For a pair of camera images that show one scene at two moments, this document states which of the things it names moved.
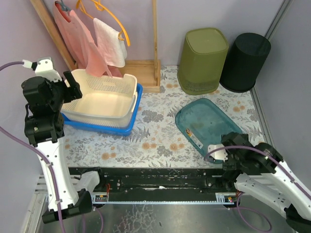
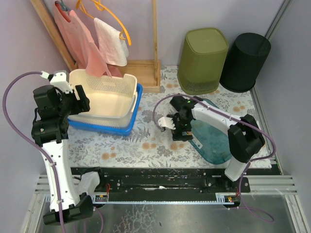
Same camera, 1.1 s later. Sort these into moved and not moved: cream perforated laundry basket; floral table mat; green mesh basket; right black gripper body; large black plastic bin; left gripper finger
Moved: left gripper finger; right black gripper body
Not moved: large black plastic bin; green mesh basket; floral table mat; cream perforated laundry basket
